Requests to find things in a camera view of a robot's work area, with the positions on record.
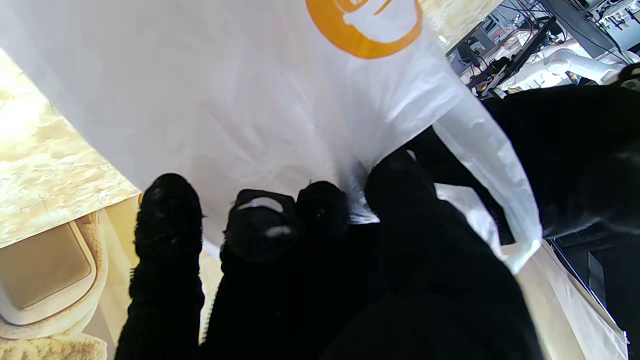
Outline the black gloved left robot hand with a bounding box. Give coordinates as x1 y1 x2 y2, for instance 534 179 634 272
405 82 640 246

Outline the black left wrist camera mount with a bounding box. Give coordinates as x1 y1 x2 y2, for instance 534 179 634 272
617 62 640 91

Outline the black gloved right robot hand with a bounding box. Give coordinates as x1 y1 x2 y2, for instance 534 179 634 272
115 150 543 360

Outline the white plastic bag orange print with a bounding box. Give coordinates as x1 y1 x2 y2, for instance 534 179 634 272
0 0 543 276

